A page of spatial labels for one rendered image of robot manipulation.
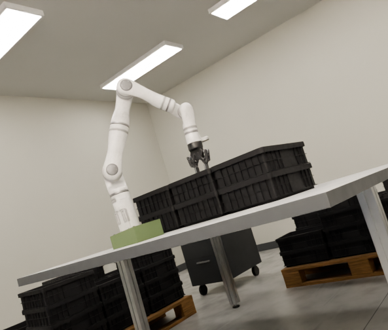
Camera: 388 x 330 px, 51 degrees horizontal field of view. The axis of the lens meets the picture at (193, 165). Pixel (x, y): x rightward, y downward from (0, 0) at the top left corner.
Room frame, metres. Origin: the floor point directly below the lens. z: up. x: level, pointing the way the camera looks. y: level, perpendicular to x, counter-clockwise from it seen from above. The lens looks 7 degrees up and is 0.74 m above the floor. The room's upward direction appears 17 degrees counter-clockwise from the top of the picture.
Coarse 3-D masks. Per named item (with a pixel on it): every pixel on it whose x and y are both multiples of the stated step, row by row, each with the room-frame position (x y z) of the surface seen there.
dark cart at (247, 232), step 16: (208, 240) 3.73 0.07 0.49; (224, 240) 3.75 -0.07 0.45; (240, 240) 3.95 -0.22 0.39; (192, 256) 3.88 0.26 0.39; (208, 256) 3.77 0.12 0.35; (240, 256) 3.88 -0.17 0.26; (256, 256) 4.10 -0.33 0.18; (192, 272) 3.91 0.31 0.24; (208, 272) 3.80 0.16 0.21; (240, 272) 3.82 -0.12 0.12; (256, 272) 4.11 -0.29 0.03
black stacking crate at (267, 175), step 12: (288, 168) 1.77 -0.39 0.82; (300, 168) 1.86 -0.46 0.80; (252, 180) 1.72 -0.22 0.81; (264, 180) 1.68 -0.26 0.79; (276, 180) 1.69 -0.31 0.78; (288, 180) 1.77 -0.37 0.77; (300, 180) 1.84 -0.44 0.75; (312, 180) 1.92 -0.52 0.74; (228, 192) 1.82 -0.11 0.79; (240, 192) 1.77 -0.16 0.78; (252, 192) 1.74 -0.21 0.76; (264, 192) 1.70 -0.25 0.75; (276, 192) 1.68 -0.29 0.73; (288, 192) 1.74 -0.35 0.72; (228, 204) 1.84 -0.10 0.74; (240, 204) 1.79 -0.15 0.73; (252, 204) 1.74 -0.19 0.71
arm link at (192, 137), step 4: (192, 132) 1.96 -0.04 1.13; (196, 132) 1.97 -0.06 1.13; (188, 136) 1.96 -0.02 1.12; (192, 136) 1.96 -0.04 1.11; (196, 136) 1.96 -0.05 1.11; (188, 140) 1.96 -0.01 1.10; (192, 140) 1.96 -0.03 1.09; (196, 140) 1.96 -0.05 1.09; (200, 140) 1.98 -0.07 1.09; (204, 140) 2.01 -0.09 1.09
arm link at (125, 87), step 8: (120, 80) 1.88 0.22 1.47; (128, 80) 1.89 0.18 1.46; (120, 88) 1.88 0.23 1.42; (128, 88) 1.88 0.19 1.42; (136, 88) 1.90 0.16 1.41; (144, 88) 1.91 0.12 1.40; (128, 96) 1.92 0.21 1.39; (136, 96) 1.90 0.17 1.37; (144, 96) 1.91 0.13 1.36; (152, 96) 1.92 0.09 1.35; (160, 96) 1.94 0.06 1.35; (152, 104) 1.94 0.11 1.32; (160, 104) 1.94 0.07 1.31
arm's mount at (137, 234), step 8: (144, 224) 1.81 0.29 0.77; (152, 224) 1.85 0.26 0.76; (160, 224) 1.89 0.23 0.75; (120, 232) 1.81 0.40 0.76; (128, 232) 1.78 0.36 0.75; (136, 232) 1.76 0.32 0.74; (144, 232) 1.80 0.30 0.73; (152, 232) 1.84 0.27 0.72; (160, 232) 1.88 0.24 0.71; (112, 240) 1.85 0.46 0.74; (120, 240) 1.82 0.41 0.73; (128, 240) 1.79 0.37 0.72; (136, 240) 1.76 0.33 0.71; (144, 240) 1.79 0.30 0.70
